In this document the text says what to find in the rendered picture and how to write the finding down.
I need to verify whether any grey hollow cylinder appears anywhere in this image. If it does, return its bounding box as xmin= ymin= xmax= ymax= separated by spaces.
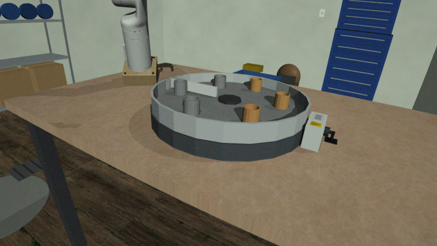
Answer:
xmin=174 ymin=79 xmax=187 ymax=96
xmin=214 ymin=74 xmax=226 ymax=89
xmin=183 ymin=95 xmax=200 ymax=116

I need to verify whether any blue plastic crate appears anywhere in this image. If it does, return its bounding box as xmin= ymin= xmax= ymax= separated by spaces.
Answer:
xmin=234 ymin=70 xmax=282 ymax=82

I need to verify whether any bronze bushing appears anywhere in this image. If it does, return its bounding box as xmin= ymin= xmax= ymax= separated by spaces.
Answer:
xmin=250 ymin=77 xmax=263 ymax=92
xmin=242 ymin=104 xmax=261 ymax=123
xmin=273 ymin=91 xmax=290 ymax=110

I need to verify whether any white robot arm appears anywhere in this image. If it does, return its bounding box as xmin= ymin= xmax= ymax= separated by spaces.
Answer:
xmin=111 ymin=0 xmax=152 ymax=72

